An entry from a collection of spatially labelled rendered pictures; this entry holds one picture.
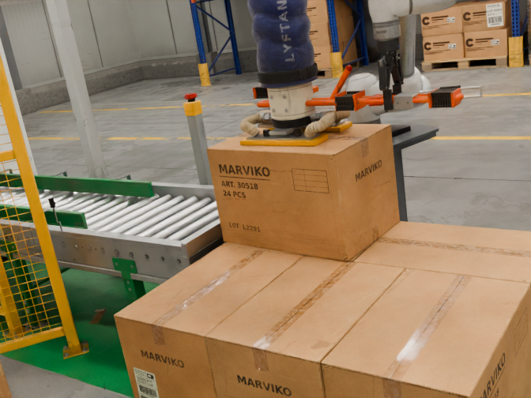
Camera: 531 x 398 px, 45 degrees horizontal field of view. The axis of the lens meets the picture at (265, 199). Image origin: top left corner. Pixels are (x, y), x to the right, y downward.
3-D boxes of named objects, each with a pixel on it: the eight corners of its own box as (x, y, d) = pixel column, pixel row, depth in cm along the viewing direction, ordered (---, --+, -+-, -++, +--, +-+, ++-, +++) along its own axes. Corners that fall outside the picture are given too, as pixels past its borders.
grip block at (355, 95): (334, 112, 230) (332, 95, 228) (347, 106, 238) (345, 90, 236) (355, 111, 225) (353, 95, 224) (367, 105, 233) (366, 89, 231)
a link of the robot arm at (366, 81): (345, 118, 319) (340, 74, 313) (382, 113, 318) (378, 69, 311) (348, 125, 304) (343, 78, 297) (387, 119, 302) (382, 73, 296)
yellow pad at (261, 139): (239, 145, 248) (237, 133, 247) (254, 138, 256) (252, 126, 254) (315, 146, 228) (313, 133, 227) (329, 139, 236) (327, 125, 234)
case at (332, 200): (223, 242, 265) (205, 148, 252) (280, 208, 294) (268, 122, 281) (348, 262, 227) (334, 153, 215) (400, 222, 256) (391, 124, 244)
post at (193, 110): (216, 275, 367) (182, 103, 336) (223, 270, 372) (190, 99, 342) (225, 276, 363) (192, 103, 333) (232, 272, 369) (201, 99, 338)
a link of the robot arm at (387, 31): (367, 24, 213) (369, 43, 214) (393, 21, 207) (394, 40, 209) (379, 20, 219) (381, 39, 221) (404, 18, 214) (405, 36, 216)
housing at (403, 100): (393, 110, 218) (392, 96, 217) (401, 105, 224) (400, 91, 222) (412, 109, 214) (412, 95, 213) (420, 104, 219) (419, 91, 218)
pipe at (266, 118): (241, 135, 248) (239, 120, 247) (276, 118, 267) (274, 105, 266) (317, 135, 229) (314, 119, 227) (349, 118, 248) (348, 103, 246)
